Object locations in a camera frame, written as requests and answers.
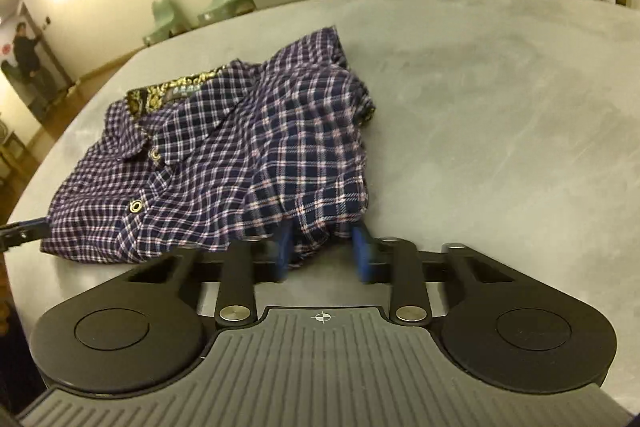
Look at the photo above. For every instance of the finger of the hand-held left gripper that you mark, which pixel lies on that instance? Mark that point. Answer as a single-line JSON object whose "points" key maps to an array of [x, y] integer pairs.
{"points": [[30, 227]]}

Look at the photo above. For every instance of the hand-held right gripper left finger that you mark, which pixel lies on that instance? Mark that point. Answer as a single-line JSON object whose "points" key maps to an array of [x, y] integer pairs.
{"points": [[282, 254]]}

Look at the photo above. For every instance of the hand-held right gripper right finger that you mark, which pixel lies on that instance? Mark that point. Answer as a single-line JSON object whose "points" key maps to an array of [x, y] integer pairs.
{"points": [[362, 257]]}

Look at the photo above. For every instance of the navy plaid shirt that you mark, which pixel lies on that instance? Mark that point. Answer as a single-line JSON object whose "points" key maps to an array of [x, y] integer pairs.
{"points": [[225, 147]]}

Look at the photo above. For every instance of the wooden chair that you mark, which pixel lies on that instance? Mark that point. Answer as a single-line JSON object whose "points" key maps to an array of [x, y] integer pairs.
{"points": [[12, 152]]}

